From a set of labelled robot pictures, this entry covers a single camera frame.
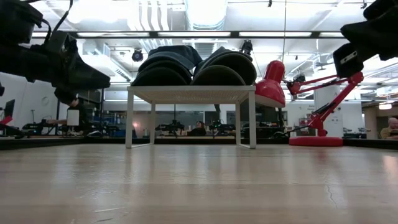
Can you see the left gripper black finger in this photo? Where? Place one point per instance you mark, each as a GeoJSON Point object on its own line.
{"type": "Point", "coordinates": [87, 79]}

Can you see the dark blue denim cap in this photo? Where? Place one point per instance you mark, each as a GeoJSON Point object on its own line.
{"type": "Point", "coordinates": [174, 56]}

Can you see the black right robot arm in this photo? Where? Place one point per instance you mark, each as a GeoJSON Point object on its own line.
{"type": "Point", "coordinates": [384, 7]}

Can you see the black background robot arm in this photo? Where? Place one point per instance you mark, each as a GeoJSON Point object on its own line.
{"type": "Point", "coordinates": [12, 132]}
{"type": "Point", "coordinates": [222, 127]}
{"type": "Point", "coordinates": [171, 127]}

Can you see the white box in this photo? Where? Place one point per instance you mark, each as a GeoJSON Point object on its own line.
{"type": "Point", "coordinates": [73, 118]}

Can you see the black computer monitor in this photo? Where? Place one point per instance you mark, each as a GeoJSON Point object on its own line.
{"type": "Point", "coordinates": [9, 109]}

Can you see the black ceiling spot fixture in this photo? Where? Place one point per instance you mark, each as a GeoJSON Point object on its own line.
{"type": "Point", "coordinates": [137, 56]}

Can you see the white perforated metal shelf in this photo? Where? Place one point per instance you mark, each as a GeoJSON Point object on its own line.
{"type": "Point", "coordinates": [192, 94]}

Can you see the red desk lamp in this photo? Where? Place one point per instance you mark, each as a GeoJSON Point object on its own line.
{"type": "Point", "coordinates": [270, 90]}

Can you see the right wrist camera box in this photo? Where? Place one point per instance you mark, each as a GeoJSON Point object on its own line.
{"type": "Point", "coordinates": [346, 62]}

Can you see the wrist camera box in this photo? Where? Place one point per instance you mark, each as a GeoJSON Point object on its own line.
{"type": "Point", "coordinates": [15, 21]}
{"type": "Point", "coordinates": [346, 62]}

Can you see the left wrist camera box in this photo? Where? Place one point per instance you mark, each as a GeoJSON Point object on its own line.
{"type": "Point", "coordinates": [15, 21]}

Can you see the black overhead frame beam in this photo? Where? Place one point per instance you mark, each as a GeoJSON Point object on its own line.
{"type": "Point", "coordinates": [73, 34]}

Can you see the black table edge rail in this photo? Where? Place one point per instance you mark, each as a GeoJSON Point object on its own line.
{"type": "Point", "coordinates": [46, 143]}

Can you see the black overhead camera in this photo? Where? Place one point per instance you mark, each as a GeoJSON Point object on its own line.
{"type": "Point", "coordinates": [247, 48]}

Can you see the round ventilation duct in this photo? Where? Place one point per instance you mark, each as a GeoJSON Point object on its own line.
{"type": "Point", "coordinates": [205, 15]}

